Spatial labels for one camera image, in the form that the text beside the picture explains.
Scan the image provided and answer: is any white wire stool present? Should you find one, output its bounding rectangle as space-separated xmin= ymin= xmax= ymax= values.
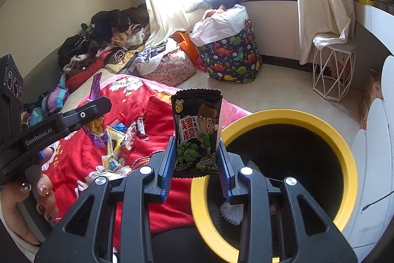
xmin=312 ymin=44 xmax=358 ymax=102

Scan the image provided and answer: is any orange bag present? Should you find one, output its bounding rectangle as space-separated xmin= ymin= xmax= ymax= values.
xmin=170 ymin=31 xmax=201 ymax=70

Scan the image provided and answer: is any orange patterned box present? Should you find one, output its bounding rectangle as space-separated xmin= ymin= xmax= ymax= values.
xmin=358 ymin=68 xmax=384 ymax=128

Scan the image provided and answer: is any black charging cable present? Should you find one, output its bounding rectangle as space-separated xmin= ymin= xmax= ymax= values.
xmin=360 ymin=194 xmax=394 ymax=215

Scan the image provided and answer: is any red floral blanket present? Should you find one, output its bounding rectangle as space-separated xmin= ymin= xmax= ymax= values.
xmin=40 ymin=73 xmax=250 ymax=251

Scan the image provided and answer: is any pale purple cloth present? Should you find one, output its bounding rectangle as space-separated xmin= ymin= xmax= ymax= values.
xmin=135 ymin=47 xmax=180 ymax=76

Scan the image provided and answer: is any white foam fruit net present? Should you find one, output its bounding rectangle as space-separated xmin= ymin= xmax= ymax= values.
xmin=215 ymin=201 xmax=247 ymax=227

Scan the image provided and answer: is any green pea snack packet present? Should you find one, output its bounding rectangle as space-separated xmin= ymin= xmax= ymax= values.
xmin=171 ymin=89 xmax=223 ymax=179

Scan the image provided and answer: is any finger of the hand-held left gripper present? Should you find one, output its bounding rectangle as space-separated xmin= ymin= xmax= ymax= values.
xmin=60 ymin=96 xmax=112 ymax=132

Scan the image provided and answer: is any orange pink cloth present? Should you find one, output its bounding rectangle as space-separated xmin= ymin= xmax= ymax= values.
xmin=201 ymin=6 xmax=227 ymax=24

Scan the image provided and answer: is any yellow rimmed black trash bin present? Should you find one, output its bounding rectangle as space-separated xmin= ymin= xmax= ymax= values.
xmin=190 ymin=109 xmax=359 ymax=263

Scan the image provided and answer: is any red white snack wrapper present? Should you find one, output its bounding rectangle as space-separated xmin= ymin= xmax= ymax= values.
xmin=118 ymin=123 xmax=138 ymax=159

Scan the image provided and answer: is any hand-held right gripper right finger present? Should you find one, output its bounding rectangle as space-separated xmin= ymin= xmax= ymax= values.
xmin=216 ymin=140 xmax=359 ymax=263

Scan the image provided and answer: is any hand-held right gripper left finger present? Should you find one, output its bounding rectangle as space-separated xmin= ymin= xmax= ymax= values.
xmin=38 ymin=136 xmax=179 ymax=263

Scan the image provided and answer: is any light cloth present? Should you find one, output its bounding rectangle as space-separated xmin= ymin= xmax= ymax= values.
xmin=184 ymin=0 xmax=204 ymax=15

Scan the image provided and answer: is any grey bed headboard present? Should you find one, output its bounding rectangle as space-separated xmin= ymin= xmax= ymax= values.
xmin=21 ymin=44 xmax=67 ymax=111

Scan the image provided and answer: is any small dark candy wrapper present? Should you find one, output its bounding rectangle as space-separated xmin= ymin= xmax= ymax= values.
xmin=135 ymin=117 xmax=150 ymax=141

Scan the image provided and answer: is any pink floral bag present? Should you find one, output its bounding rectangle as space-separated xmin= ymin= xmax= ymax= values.
xmin=156 ymin=51 xmax=198 ymax=87

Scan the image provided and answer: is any beige bed sheet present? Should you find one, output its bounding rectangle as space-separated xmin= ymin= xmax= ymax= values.
xmin=60 ymin=67 xmax=107 ymax=116

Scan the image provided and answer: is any person's left hand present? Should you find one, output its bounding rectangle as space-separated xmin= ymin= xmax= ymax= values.
xmin=0 ymin=147 xmax=60 ymax=246

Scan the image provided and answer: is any teal cloth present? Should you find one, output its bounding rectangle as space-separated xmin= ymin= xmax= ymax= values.
xmin=21 ymin=105 xmax=44 ymax=128

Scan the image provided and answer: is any purple yellow snack wrapper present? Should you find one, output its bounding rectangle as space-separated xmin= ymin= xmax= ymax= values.
xmin=85 ymin=72 xmax=108 ymax=148

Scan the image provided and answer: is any white bag in basket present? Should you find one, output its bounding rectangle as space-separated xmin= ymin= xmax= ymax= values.
xmin=189 ymin=3 xmax=249 ymax=48

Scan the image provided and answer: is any red folded cloth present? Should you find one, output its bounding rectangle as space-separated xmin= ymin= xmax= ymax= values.
xmin=66 ymin=59 xmax=104 ymax=91

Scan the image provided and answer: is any striped colourful cloth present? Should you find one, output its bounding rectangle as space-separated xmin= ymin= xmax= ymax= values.
xmin=40 ymin=85 xmax=70 ymax=116

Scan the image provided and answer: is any dinosaur print laundry basket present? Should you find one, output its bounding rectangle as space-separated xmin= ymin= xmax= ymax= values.
xmin=195 ymin=19 xmax=263 ymax=84

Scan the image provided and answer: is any pile of clothes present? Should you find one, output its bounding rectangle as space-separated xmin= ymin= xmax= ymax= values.
xmin=57 ymin=2 xmax=151 ymax=79

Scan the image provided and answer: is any white desk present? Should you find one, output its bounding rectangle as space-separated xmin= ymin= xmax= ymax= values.
xmin=353 ymin=0 xmax=394 ymax=55

